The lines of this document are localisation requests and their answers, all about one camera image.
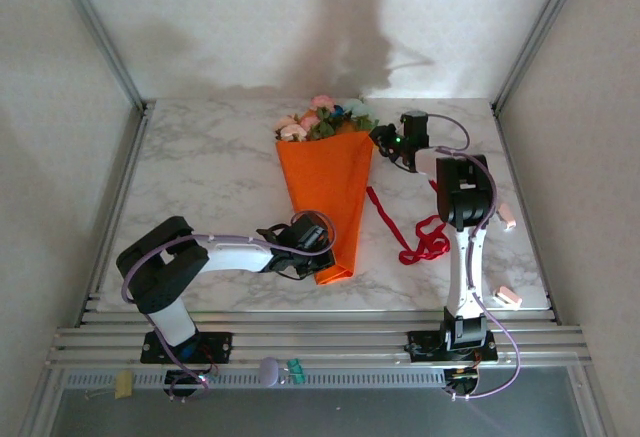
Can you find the yellow binder clip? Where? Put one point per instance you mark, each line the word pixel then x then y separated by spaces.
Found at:
pixel 124 384

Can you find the aluminium frame post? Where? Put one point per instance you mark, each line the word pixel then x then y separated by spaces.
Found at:
pixel 101 32
pixel 539 32

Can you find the aluminium table side rail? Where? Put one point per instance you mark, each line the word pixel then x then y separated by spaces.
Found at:
pixel 509 157
pixel 131 157

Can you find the small circuit board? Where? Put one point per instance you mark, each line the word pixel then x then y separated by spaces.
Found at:
pixel 187 381
pixel 462 379

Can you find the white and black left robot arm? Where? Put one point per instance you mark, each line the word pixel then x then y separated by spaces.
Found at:
pixel 160 267

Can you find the aluminium frame rail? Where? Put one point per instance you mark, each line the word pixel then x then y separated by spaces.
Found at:
pixel 325 344

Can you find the purple oval pebble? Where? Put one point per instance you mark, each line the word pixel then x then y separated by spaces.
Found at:
pixel 268 372

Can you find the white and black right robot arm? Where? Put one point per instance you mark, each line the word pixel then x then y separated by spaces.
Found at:
pixel 465 197

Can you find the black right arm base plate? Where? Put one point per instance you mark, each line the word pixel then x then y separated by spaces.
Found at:
pixel 422 352

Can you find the small pink block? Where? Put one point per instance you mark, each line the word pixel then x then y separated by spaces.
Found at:
pixel 509 297

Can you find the pink fake flower bunch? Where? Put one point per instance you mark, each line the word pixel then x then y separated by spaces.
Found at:
pixel 292 129

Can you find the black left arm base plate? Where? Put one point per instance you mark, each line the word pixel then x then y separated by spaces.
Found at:
pixel 220 344

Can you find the red ribbon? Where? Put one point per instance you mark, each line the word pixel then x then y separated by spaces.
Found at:
pixel 384 209

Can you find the orange wrapping paper sheet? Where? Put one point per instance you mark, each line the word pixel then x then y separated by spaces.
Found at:
pixel 325 192

